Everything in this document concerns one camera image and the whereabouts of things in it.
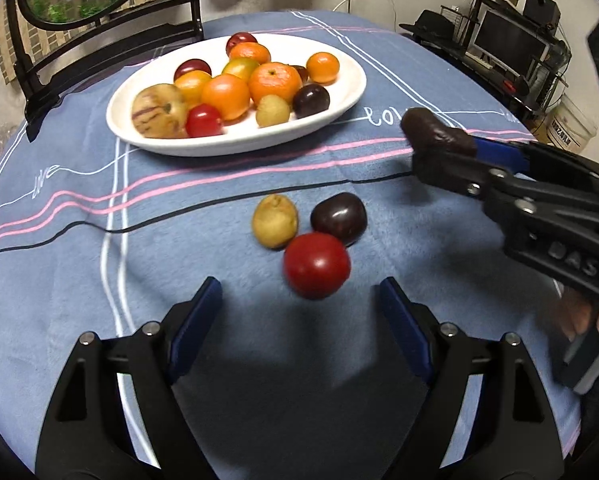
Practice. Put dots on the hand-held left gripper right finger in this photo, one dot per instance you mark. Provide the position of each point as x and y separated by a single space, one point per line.
407 330

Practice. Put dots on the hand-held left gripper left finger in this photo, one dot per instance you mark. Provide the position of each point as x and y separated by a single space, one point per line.
194 330

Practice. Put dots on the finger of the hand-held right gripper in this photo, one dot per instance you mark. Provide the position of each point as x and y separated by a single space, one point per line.
502 155
449 172

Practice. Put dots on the dark brown elongated fruit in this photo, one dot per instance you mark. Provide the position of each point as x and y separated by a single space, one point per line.
437 132

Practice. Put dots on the bright red plum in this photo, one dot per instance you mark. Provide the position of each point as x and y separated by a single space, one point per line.
317 265
204 121

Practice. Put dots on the dark purple plum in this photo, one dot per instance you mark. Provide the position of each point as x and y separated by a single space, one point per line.
338 218
311 100
303 74

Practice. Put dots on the tan round fruit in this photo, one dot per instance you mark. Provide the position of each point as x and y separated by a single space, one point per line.
274 221

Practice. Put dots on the white oval plate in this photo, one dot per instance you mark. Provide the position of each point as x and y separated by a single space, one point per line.
344 85

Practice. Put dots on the small tan kiwi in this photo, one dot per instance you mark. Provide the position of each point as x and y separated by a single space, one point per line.
273 110

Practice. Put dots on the deep orange tangerine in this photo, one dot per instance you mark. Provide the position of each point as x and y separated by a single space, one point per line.
275 85

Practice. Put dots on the striped pepino melon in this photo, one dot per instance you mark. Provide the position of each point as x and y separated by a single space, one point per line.
159 110

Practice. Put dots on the yellowish orange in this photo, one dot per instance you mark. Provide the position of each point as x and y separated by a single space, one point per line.
239 67

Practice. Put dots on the blue striped tablecloth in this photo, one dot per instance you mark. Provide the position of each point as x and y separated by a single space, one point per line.
179 270

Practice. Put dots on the white bucket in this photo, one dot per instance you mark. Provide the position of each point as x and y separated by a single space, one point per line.
574 122

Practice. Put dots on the computer monitor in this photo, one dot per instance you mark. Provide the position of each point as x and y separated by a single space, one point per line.
512 42

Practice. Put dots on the black hat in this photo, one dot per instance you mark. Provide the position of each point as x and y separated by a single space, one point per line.
432 25

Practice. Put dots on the black speaker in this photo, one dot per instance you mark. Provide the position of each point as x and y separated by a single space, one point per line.
542 7

